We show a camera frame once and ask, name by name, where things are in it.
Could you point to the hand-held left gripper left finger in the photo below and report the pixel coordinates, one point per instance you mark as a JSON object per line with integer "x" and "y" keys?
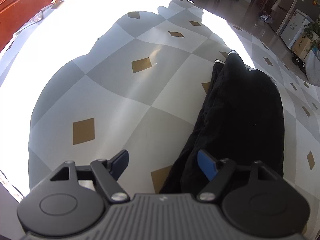
{"x": 120, "y": 162}

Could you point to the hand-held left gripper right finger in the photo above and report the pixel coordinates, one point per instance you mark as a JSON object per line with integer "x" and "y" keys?
{"x": 207, "y": 163}

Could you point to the black t-shirt with white stripes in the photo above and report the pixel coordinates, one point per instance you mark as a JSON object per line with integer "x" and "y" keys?
{"x": 237, "y": 110}

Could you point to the grey white checkered tablecloth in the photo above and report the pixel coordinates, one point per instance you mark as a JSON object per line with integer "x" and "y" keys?
{"x": 112, "y": 85}

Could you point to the white paper gift bag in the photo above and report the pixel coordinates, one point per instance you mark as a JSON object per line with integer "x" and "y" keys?
{"x": 313, "y": 67}

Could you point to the cardboard box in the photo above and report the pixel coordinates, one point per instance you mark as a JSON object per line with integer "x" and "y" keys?
{"x": 302, "y": 46}

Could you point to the plastic bag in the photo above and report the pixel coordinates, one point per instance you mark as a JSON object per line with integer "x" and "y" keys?
{"x": 265, "y": 19}

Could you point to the white chest freezer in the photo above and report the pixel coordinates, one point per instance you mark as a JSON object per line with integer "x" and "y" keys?
{"x": 293, "y": 28}

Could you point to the green vine potted plant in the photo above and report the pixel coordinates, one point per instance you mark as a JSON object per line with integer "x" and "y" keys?
{"x": 312, "y": 30}

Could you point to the silver refrigerator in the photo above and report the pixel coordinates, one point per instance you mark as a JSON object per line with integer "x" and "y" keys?
{"x": 287, "y": 7}

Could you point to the red-brown wooden cabinet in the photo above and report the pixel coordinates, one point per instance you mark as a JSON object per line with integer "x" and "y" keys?
{"x": 25, "y": 5}

